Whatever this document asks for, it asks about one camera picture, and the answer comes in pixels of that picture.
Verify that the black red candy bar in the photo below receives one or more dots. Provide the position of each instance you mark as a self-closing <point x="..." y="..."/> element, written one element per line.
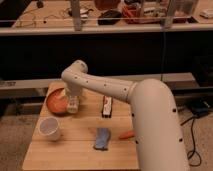
<point x="107" y="107"/>

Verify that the orange ceramic bowl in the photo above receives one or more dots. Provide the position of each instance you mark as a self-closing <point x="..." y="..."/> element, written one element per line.
<point x="57" y="102"/>

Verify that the white bottle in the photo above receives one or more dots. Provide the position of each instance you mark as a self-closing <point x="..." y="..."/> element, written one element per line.
<point x="73" y="104"/>

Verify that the black bag on bench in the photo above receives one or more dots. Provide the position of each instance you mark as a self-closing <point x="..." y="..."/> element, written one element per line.
<point x="109" y="17"/>

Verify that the blue sponge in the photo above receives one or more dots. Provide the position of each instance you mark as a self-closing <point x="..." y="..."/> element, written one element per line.
<point x="102" y="139"/>

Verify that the grey metal post right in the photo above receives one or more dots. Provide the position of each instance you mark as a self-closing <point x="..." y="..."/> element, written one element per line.
<point x="170" y="14"/>

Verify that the orange tool on bench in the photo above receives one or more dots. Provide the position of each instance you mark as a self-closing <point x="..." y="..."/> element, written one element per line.
<point x="132" y="13"/>

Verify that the grey metal post left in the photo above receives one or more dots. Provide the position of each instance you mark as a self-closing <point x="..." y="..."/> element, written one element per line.
<point x="75" y="8"/>

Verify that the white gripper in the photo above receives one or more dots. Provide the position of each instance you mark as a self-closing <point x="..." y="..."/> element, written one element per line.
<point x="73" y="90"/>

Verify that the white cup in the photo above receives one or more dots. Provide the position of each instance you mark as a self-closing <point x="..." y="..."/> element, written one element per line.
<point x="49" y="128"/>

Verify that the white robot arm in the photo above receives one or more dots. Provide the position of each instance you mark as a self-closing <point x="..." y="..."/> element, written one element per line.
<point x="158" y="135"/>

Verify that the grey metal post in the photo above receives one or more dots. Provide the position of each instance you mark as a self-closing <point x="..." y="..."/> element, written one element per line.
<point x="75" y="8"/>
<point x="170" y="14"/>

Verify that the orange carrot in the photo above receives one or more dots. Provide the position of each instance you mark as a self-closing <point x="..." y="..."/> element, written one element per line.
<point x="126" y="135"/>

